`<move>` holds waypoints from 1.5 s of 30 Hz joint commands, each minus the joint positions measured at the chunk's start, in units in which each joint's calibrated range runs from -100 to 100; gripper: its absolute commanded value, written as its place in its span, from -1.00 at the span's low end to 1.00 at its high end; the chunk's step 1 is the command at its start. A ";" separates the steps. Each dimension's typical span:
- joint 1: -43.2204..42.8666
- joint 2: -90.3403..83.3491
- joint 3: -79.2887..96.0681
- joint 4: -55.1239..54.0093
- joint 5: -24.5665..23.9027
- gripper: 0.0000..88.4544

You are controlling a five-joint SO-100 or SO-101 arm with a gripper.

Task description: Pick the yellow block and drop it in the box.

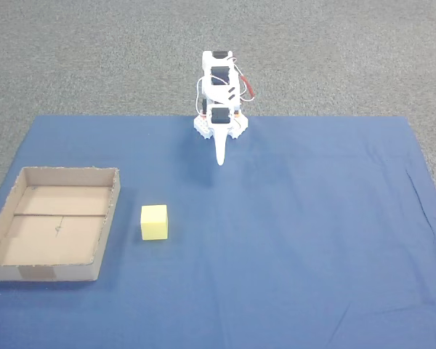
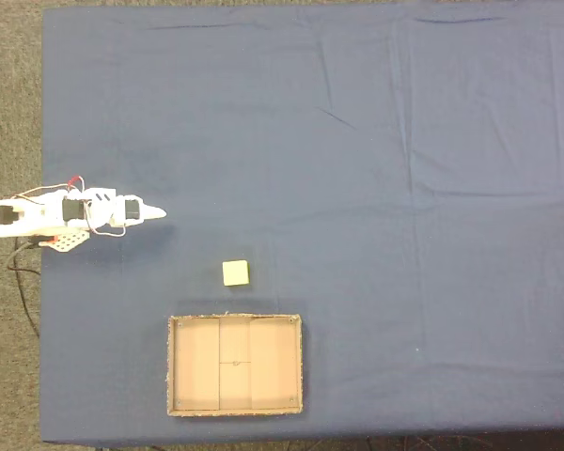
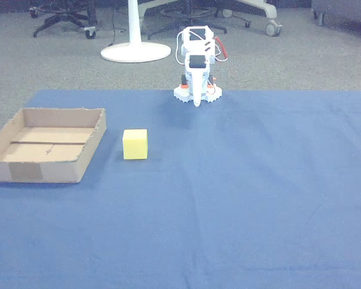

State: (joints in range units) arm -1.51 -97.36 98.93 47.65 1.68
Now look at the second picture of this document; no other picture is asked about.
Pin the blue tablecloth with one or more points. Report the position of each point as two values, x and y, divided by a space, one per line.
357 164

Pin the shallow cardboard box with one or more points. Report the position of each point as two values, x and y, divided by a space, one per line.
235 366

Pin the yellow foam block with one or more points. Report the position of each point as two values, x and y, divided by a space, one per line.
235 273

